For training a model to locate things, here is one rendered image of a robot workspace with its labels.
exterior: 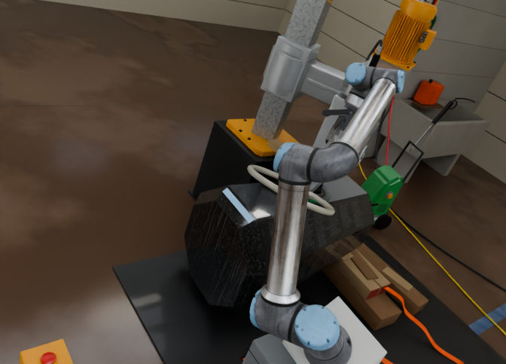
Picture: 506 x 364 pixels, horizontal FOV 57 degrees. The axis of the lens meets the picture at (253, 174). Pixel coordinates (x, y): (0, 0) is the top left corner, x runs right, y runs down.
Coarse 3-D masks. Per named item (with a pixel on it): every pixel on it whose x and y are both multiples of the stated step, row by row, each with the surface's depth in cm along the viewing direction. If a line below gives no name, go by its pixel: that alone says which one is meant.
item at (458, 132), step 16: (400, 112) 543; (416, 112) 526; (432, 112) 608; (448, 112) 626; (464, 112) 610; (384, 128) 561; (400, 128) 544; (416, 128) 528; (432, 128) 513; (448, 128) 531; (464, 128) 555; (480, 128) 583; (384, 144) 579; (400, 144) 546; (416, 144) 530; (432, 144) 532; (448, 144) 556; (464, 144) 583; (384, 160) 581; (400, 160) 563; (432, 160) 633; (448, 160) 615
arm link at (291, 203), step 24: (288, 144) 160; (288, 168) 157; (288, 192) 160; (288, 216) 162; (288, 240) 164; (288, 264) 167; (264, 288) 175; (288, 288) 170; (264, 312) 173; (288, 312) 170
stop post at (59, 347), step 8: (48, 344) 135; (56, 344) 135; (64, 344) 136; (24, 352) 131; (32, 352) 131; (40, 352) 132; (56, 352) 134; (64, 352) 134; (24, 360) 129; (32, 360) 129; (40, 360) 130; (56, 360) 131; (64, 360) 132
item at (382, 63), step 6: (366, 60) 296; (384, 60) 308; (378, 66) 290; (384, 66) 295; (390, 66) 300; (396, 66) 305; (408, 72) 321; (342, 84) 266; (348, 84) 259; (342, 90) 263; (348, 90) 259
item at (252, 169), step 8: (248, 168) 228; (256, 168) 242; (264, 168) 249; (256, 176) 218; (272, 176) 254; (264, 184) 215; (272, 184) 213; (312, 192) 253; (320, 200) 246; (312, 208) 213; (320, 208) 215; (328, 208) 235
